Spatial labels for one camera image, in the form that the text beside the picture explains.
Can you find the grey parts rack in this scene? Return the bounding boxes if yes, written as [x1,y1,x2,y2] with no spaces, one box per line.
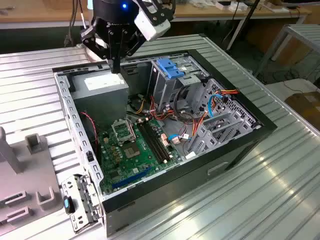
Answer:
[0,126,65,226]

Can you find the black cable bundle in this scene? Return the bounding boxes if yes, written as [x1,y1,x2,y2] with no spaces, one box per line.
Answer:
[173,86,198,123]

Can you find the black hanging cable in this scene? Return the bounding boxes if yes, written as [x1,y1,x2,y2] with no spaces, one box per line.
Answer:
[64,0,78,48]

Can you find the white board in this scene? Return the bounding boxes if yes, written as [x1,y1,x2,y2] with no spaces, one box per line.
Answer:
[265,78,320,106]

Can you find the red black fan wire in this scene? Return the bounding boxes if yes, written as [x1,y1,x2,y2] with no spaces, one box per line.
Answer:
[79,111,99,151]

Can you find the black RAM slot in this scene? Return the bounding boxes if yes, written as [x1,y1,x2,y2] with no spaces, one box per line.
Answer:
[145,120,170,164]
[141,121,166,165]
[138,121,162,165]
[148,120,173,163]

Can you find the white box black lid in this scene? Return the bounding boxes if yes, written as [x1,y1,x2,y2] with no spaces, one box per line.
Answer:
[216,0,232,10]

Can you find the metal frame table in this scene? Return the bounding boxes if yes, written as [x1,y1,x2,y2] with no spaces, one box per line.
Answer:
[254,23,320,78]

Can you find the grey power supply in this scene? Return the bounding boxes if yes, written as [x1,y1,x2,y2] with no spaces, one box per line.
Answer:
[69,71,130,131]

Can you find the black slanted pole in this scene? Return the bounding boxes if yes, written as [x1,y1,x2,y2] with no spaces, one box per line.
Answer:
[226,0,261,51]

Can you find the silver slot bracket panel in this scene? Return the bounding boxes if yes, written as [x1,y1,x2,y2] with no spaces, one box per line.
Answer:
[61,173,105,233]

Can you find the black PC case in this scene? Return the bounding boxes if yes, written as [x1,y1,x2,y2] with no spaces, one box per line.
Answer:
[51,48,278,238]

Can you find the flat brown cardboard box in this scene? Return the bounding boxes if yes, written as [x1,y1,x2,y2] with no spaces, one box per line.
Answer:
[284,91,320,131]

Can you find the green motherboard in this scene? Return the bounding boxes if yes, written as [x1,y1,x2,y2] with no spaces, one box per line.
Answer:
[96,117,182,197]

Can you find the wire locking lever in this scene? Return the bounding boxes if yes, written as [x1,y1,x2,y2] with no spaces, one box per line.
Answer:
[126,117,139,142]

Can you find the thin wires white plug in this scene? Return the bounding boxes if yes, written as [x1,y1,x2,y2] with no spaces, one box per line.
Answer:
[180,124,194,142]

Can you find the blue expansion slot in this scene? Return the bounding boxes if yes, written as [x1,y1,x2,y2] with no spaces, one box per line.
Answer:
[111,166,153,190]

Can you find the wooden desk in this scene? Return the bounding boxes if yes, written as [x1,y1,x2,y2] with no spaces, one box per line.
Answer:
[0,0,313,30]

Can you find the yellow black power cable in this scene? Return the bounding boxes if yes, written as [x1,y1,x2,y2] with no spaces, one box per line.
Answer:
[129,96,147,116]

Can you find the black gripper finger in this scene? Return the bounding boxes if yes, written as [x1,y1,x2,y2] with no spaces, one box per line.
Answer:
[116,28,147,74]
[80,24,117,74]

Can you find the black clip with blue mark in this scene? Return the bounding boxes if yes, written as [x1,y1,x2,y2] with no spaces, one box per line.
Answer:
[63,195,76,215]

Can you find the red wire bundle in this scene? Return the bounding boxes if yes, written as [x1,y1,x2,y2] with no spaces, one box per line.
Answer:
[148,96,176,126]

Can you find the long blue data wire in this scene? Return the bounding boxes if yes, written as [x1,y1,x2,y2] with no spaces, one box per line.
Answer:
[207,93,223,119]

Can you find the CPU socket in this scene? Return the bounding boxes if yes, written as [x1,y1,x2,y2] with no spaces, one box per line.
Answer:
[121,141,141,160]

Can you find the metal socket cover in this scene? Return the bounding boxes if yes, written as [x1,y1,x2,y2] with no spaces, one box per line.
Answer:
[110,119,138,145]

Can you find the grey perforated drive cage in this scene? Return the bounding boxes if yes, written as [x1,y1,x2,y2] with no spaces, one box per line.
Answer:
[148,56,241,118]

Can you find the grey metal disk bay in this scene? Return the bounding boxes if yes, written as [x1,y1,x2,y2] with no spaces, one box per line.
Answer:
[187,109,260,157]

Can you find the blue plastic drive carrier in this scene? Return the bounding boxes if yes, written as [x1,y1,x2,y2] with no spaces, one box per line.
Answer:
[156,57,186,80]

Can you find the red yellow power wire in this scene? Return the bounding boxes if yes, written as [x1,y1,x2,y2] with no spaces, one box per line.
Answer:
[192,87,241,137]

